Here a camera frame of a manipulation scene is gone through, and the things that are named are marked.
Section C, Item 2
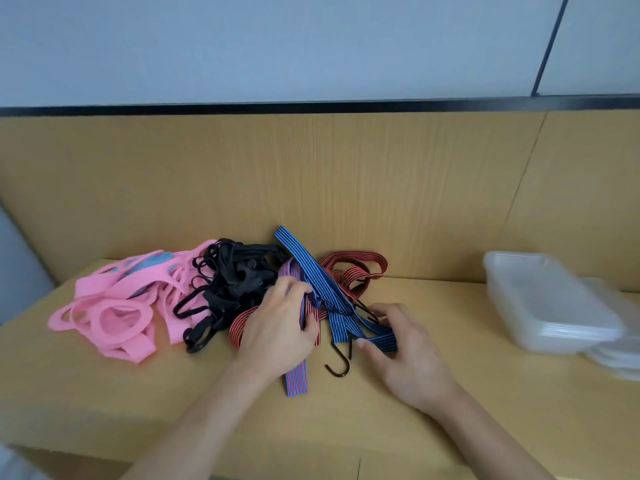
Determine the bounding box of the person's right hand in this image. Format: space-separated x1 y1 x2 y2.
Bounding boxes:
356 303 464 416

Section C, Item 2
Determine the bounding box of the person's left hand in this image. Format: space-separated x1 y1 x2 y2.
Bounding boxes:
235 277 321 383

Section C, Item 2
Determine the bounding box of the purple striped bungee strap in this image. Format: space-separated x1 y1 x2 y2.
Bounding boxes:
277 260 322 398

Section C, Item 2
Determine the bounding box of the blue striped bungee strap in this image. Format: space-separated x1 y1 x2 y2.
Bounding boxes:
273 226 399 353

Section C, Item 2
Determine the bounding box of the person's right forearm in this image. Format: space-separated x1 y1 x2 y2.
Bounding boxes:
425 387 553 480

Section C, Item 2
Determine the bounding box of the person's left forearm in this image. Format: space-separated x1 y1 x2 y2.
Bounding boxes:
119 362 281 480

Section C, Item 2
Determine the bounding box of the black metal hook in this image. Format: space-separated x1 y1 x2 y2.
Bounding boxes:
324 339 354 379

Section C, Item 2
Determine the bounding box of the wooden desk back panel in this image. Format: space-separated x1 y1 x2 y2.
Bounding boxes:
0 110 640 301

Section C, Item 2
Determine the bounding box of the stack of clear plastic containers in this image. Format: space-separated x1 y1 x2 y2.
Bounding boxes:
483 251 627 356

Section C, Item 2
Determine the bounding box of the black trim strip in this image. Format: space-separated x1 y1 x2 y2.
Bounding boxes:
0 94 640 118

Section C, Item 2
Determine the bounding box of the stack of clear plastic lids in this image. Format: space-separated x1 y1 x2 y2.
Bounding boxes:
579 277 640 383

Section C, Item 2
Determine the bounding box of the red striped bungee strap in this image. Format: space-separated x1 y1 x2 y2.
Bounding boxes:
228 251 390 348

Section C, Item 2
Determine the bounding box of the pile of black elastic straps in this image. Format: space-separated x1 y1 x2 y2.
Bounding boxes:
172 238 289 355

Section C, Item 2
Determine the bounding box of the pile of pink elastic straps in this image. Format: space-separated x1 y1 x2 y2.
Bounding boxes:
47 239 222 365

